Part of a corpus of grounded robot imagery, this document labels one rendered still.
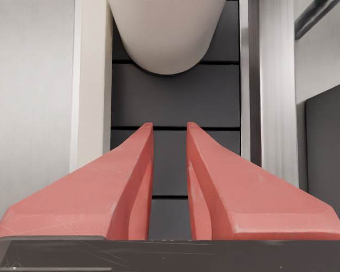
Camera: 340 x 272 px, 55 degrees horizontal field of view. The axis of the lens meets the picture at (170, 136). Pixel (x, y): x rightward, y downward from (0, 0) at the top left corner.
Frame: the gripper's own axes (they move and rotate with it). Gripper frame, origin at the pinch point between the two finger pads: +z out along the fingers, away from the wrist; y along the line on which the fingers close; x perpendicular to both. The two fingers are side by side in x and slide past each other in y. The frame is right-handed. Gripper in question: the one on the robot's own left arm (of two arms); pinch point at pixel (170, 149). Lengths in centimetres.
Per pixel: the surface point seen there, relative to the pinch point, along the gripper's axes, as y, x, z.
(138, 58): 1.6, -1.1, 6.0
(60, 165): 7.8, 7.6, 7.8
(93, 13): 3.6, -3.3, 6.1
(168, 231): 0.1, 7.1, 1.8
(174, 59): -0.2, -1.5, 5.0
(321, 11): -9.1, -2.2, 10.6
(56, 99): 8.1, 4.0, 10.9
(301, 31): -9.1, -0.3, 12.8
